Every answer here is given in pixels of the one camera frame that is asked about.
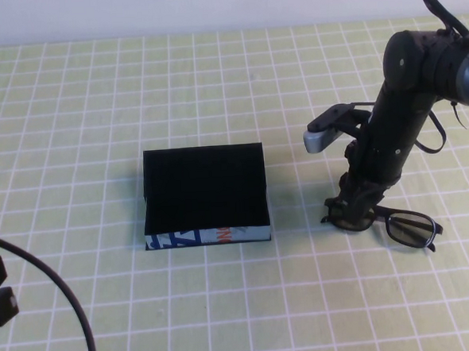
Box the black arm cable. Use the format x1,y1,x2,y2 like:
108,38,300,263
417,0,469,41

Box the black cable tie tail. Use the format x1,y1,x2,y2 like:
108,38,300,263
450,98,469,132

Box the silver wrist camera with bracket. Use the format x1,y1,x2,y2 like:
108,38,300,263
300,101,379,155

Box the thin black cable loop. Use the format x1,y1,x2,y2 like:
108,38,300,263
412,107,448,156

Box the green white grid tablecloth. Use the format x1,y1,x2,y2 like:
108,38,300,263
0,14,469,351

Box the black printed glasses case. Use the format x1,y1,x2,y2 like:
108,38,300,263
138,142,273,252

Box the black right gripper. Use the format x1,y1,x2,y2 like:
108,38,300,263
314,129,426,235

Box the black framed glasses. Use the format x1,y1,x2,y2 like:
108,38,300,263
318,192,446,259

